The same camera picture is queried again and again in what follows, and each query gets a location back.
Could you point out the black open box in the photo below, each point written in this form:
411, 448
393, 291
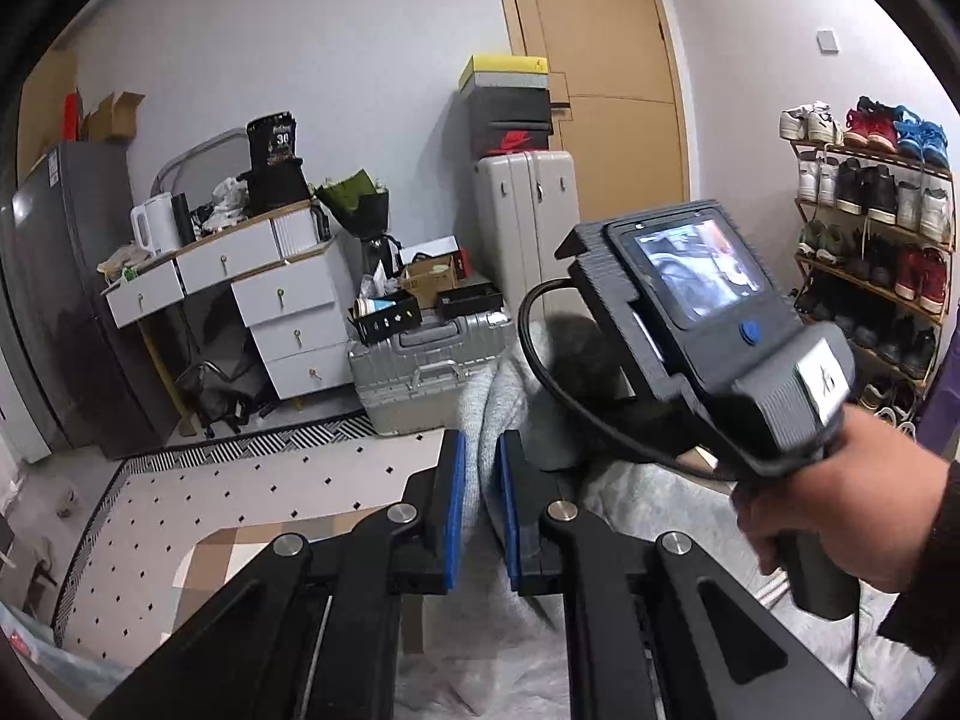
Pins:
390, 322

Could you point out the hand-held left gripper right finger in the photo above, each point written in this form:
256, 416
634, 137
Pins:
508, 510

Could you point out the purple cloth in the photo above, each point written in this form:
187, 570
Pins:
941, 405

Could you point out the shoe rack with shoes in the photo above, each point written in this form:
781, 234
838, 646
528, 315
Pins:
870, 195

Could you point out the small brown cardboard box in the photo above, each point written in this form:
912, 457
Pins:
427, 281

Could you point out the black bottle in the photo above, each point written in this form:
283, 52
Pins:
182, 221

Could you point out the white suitcase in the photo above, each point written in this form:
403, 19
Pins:
517, 232

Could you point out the open cardboard box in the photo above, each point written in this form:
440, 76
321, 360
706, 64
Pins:
112, 120

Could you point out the red bottle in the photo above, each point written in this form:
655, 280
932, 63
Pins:
72, 120

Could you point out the white drawer desk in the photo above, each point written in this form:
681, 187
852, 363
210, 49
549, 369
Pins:
292, 292

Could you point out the black bag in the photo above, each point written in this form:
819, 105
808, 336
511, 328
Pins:
217, 390

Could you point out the white rug striped border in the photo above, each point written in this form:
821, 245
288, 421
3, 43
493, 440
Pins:
262, 480

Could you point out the wooden door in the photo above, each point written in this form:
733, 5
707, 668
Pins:
600, 37

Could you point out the person's right hand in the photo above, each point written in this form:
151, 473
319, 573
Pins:
862, 510

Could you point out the checkered bed sheet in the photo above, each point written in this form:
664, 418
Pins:
225, 562

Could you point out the white crumpled bag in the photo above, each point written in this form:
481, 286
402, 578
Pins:
225, 199

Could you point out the bamboo shoe rack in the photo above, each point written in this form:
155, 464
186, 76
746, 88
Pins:
870, 155

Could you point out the silver suitcase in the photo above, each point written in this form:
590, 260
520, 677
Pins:
420, 382

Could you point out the dark grey shoe box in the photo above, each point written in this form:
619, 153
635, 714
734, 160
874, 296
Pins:
510, 109

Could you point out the person's right forearm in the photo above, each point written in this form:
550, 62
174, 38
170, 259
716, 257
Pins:
930, 600

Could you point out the clear plastic bag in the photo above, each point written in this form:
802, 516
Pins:
60, 652

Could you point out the flat black box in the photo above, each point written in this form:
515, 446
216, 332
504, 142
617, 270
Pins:
469, 300

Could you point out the white electric kettle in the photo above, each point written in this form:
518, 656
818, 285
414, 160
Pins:
154, 225

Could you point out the grey refrigerator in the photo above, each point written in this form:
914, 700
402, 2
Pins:
75, 277

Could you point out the white light switch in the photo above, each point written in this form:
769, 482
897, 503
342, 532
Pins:
826, 41

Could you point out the flower bouquet dark wrap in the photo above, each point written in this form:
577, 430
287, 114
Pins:
349, 195

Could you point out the grey printed hoodie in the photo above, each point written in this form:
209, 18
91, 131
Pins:
637, 495

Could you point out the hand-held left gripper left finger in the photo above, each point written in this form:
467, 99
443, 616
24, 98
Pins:
452, 510

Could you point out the grey arched mirror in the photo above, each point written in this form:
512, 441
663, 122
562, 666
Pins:
191, 144

